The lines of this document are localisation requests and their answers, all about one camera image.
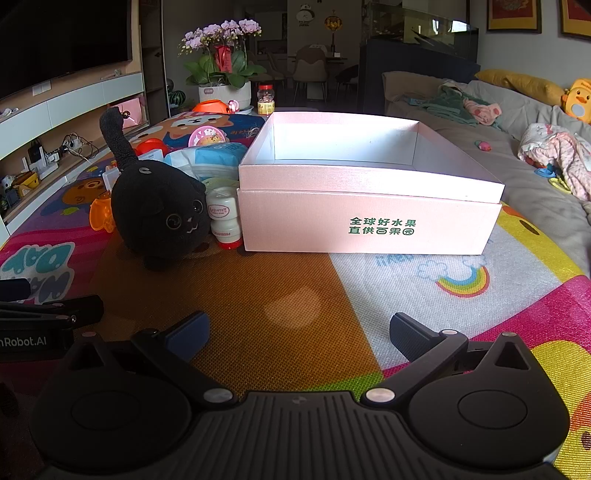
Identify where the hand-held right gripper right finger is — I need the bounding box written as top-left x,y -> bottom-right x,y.
360,312 -> 532,409

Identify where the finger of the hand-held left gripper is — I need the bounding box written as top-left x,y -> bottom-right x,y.
0,295 -> 105,330
0,278 -> 32,304

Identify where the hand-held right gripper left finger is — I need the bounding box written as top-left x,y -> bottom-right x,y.
69,310 -> 238,409

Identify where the orange plastic toy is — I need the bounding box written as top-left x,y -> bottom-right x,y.
90,191 -> 115,233

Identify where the black cat plush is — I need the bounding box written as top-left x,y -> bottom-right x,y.
99,107 -> 211,271

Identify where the white box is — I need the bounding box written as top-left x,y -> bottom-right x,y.
104,161 -> 122,195

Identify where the pink cardboard box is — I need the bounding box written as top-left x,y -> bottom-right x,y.
238,111 -> 506,256

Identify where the blue wet wipes pack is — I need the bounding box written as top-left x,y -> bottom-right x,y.
164,141 -> 250,181

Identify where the red round toy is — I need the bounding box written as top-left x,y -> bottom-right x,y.
135,137 -> 169,160

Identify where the colourful play mat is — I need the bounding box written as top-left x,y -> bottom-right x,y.
0,111 -> 591,480

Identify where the yellow toy on shelf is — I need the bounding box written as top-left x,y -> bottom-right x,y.
11,172 -> 40,199

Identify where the white bottle with red cap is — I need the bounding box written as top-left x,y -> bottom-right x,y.
205,187 -> 243,251

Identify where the grey sofa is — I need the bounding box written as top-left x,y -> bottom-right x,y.
382,70 -> 591,278

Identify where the white television cabinet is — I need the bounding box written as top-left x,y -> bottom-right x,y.
0,0 -> 169,236

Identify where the pink round toy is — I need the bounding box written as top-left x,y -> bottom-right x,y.
188,126 -> 228,149

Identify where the pink box on shelf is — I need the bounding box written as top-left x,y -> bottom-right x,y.
107,95 -> 146,134

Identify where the orange plastic bowl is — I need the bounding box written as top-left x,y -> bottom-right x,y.
191,99 -> 232,114

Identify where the green garment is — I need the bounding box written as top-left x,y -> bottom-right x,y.
418,80 -> 481,127

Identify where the pink small garment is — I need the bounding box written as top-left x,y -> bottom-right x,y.
463,98 -> 502,126

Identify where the pile of pink clothes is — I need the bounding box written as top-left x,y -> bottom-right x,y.
517,122 -> 591,201

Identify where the clear jar with red lid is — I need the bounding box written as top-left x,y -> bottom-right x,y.
257,84 -> 276,115

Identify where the black television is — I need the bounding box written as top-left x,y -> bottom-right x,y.
0,0 -> 132,100

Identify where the potted pink orchid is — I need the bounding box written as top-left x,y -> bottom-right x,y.
178,18 -> 269,104

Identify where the yellow cushion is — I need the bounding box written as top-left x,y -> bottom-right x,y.
475,69 -> 568,108

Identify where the dark blue cabinet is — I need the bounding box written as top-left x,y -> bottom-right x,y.
358,37 -> 481,116

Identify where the beige dining chair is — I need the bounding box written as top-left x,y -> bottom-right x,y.
294,46 -> 328,100

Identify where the yellow duck plush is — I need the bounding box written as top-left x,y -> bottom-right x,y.
561,78 -> 591,124

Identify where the glass aquarium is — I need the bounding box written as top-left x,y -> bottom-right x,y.
362,0 -> 481,63

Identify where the red framed picture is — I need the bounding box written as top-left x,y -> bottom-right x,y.
487,0 -> 542,33
560,0 -> 591,40

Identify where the white power strip with cables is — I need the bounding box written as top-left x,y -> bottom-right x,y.
28,134 -> 100,169

